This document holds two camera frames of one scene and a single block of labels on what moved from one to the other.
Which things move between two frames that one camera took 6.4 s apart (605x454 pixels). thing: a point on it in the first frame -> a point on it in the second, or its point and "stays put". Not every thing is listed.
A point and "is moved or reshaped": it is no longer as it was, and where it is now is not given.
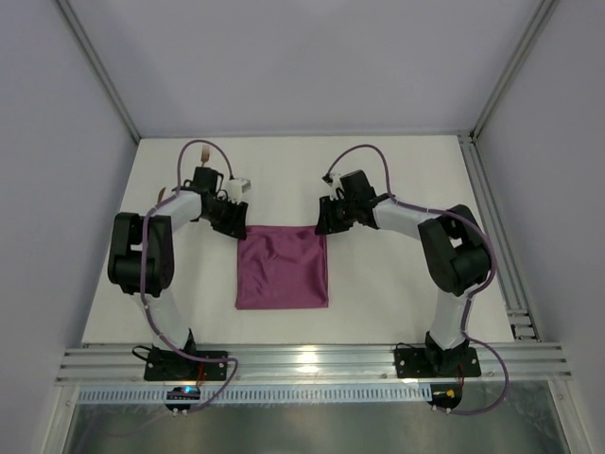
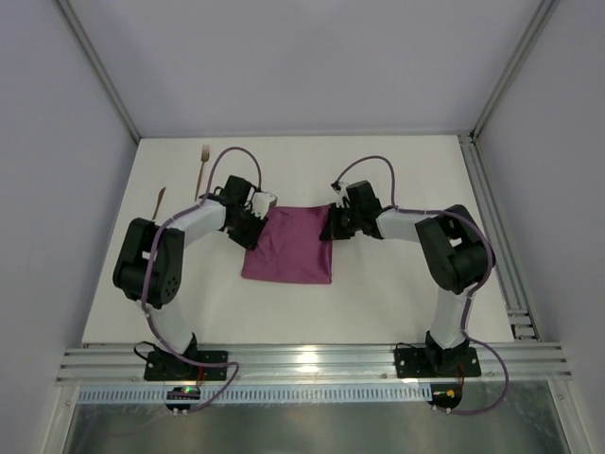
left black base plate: [176, 366] stays put
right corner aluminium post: [546, 10] stays put
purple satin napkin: [281, 267] is moved or reshaped
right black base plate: [438, 362] stays put
